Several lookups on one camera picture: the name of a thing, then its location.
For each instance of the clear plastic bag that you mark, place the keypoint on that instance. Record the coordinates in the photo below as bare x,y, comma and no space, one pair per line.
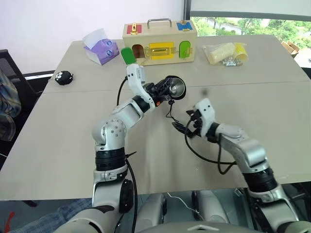
213,49

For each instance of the black office chair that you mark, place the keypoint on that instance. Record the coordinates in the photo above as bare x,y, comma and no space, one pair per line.
9,63

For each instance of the black plush toy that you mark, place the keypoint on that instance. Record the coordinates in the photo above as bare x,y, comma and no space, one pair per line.
63,77

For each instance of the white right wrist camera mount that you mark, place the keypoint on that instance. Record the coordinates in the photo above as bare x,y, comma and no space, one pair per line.
206,109

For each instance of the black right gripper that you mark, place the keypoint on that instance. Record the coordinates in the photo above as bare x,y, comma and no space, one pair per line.
195,126

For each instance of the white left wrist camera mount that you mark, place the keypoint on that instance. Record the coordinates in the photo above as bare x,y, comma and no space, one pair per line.
133,77

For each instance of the white window roller blind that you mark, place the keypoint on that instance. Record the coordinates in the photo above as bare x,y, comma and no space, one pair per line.
250,6

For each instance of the metal cup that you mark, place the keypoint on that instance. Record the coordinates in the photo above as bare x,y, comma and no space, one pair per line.
177,87

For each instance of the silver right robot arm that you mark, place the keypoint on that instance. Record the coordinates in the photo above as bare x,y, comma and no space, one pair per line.
247,150

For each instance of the yellow plastic cup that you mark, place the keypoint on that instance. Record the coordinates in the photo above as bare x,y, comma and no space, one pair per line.
240,52

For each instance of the silver robot torso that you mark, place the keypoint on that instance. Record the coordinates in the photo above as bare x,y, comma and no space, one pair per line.
194,228

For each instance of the beige foam roll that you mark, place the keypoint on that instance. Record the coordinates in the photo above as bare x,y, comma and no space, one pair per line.
219,52

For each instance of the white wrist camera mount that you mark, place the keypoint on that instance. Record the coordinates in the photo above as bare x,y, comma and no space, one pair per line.
133,77
206,109

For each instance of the brown cardboard box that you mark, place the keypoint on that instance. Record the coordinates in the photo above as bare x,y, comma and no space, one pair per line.
290,48

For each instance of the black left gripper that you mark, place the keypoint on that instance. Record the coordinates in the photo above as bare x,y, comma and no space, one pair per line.
157,91

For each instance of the silver rounded robot part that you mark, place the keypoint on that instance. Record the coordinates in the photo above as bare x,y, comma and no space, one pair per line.
211,206
153,211

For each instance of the blue checked cloth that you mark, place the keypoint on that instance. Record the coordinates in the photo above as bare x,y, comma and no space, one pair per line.
60,213

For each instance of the purple tissue box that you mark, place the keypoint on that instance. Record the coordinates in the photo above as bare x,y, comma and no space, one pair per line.
103,52

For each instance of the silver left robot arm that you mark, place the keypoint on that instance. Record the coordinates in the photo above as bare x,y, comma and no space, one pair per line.
126,110

